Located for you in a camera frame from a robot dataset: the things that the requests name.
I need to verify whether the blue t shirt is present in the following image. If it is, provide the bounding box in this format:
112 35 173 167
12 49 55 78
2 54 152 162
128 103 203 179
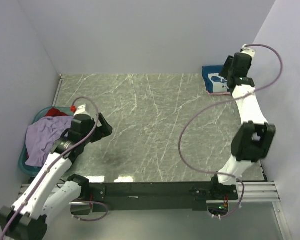
201 65 230 93

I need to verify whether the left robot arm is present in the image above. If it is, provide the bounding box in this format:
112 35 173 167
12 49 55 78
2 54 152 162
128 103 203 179
0 112 113 240

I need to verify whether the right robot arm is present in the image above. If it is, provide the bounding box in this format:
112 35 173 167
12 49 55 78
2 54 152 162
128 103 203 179
209 49 276 200

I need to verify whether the folded pink t shirt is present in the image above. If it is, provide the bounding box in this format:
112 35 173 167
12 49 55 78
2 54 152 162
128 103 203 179
206 91 231 96

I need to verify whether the red t shirt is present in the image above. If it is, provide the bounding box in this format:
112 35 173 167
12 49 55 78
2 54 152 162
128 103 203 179
44 107 74 117

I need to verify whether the lavender t shirt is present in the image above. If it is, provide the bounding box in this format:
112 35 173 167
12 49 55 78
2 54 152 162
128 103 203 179
25 116 73 167

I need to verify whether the teal laundry basket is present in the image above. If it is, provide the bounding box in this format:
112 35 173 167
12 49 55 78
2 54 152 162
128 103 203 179
17 106 76 176

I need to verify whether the black base beam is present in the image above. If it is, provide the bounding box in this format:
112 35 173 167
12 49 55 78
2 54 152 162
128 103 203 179
79 179 239 213

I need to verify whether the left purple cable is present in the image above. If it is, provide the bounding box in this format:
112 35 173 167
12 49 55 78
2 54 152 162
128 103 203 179
0 96 110 240

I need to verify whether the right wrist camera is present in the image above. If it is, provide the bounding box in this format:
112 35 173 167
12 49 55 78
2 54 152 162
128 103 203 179
240 44 256 58

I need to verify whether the right aluminium rail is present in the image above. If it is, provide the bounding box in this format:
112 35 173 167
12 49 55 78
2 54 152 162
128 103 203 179
206 182 293 240

